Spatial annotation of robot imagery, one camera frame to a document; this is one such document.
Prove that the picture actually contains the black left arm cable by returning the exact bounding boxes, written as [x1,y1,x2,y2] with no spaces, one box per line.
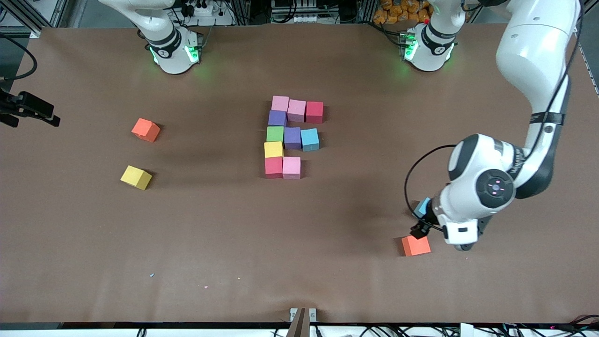
[404,0,585,234]

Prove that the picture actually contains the white power strip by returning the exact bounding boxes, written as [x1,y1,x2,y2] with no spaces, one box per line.
[180,0,234,26]

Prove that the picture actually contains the brown paper table cover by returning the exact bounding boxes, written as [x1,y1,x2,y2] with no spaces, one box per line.
[0,22,599,324]

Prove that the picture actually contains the orange foam cube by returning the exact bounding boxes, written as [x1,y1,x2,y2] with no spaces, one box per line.
[402,234,431,257]
[131,118,161,143]

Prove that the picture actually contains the orange snack bags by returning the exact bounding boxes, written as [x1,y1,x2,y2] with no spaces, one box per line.
[373,0,433,25]

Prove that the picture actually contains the red foam cube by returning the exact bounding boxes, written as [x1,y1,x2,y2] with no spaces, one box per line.
[306,101,324,124]
[264,157,284,179]

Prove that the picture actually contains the white electronic device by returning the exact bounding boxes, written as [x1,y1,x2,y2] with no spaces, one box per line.
[271,0,328,24]

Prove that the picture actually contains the blue foam cube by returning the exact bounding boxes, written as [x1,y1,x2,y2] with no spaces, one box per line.
[300,128,320,152]
[412,197,432,220]

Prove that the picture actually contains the aluminium frame post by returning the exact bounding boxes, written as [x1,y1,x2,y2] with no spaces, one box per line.
[14,0,61,39]
[573,0,599,33]

